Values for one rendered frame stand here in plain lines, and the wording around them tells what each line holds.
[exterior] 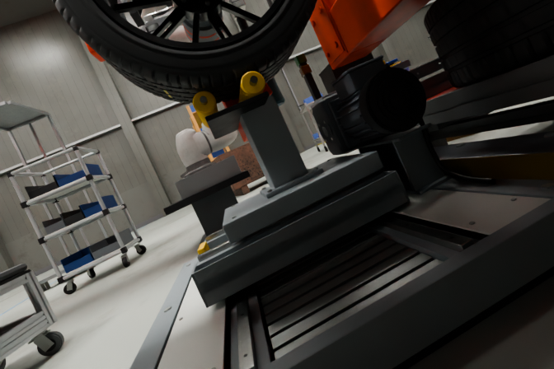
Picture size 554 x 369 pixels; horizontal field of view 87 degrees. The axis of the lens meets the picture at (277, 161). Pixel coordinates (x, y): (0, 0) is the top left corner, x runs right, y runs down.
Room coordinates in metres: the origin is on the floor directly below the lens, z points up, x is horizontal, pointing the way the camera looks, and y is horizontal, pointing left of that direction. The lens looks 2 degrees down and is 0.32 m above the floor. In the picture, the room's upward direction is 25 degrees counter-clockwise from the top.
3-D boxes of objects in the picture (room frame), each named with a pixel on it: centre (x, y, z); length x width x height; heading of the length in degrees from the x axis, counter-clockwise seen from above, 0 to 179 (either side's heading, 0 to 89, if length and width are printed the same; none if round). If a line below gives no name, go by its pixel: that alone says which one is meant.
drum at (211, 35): (1.05, 0.03, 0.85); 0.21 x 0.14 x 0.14; 9
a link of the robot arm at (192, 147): (1.86, 0.45, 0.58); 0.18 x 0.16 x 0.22; 113
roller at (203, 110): (0.86, 0.12, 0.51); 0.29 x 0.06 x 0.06; 9
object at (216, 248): (0.80, 0.04, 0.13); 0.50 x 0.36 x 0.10; 99
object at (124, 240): (2.37, 1.60, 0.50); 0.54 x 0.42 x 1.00; 99
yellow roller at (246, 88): (0.81, -0.01, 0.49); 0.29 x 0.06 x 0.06; 9
